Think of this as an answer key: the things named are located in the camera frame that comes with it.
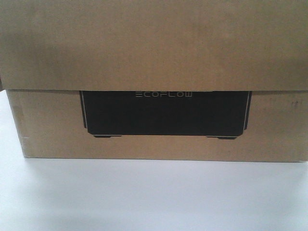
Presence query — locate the brown cardboard EcoFlow box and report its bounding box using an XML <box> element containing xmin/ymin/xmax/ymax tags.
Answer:
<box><xmin>0</xmin><ymin>0</ymin><xmax>308</xmax><ymax>162</ymax></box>

